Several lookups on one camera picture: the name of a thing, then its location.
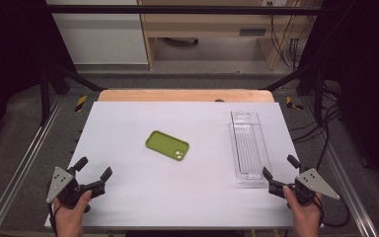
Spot black curtain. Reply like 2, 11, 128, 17
304, 0, 379, 198
0, 0, 77, 156

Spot black horizontal frame bar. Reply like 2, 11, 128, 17
42, 4, 324, 16

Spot cables under desk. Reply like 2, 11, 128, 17
269, 13, 312, 71

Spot person's left hand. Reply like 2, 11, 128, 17
52, 190, 93, 237

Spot white table board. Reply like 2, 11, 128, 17
43, 101, 325, 230

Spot yellow black tape strip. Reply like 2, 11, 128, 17
74, 95, 89, 113
285, 96, 305, 112

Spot aluminium floor rail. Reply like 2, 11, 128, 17
300, 97, 379, 237
0, 95, 65, 237

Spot black floor cables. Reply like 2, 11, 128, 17
290, 82, 343, 172

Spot wooden table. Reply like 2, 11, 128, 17
97, 88, 275, 104

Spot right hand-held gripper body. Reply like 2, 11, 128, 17
267, 167, 341, 207

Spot green phone case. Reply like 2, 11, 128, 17
144, 129, 190, 162

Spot person's right hand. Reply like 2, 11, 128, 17
282, 185, 324, 237

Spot light wooden desk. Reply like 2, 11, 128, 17
137, 0, 324, 71

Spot clear plastic packaging tray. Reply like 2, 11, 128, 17
227, 110, 273, 190

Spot right hand-held gripper cable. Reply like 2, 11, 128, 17
314, 194, 351, 229

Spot white cabinet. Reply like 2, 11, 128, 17
45, 0, 149, 66

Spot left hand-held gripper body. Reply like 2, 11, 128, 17
45, 166, 108, 211

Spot black frame stand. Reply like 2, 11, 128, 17
38, 62, 108, 126
260, 62, 327, 123

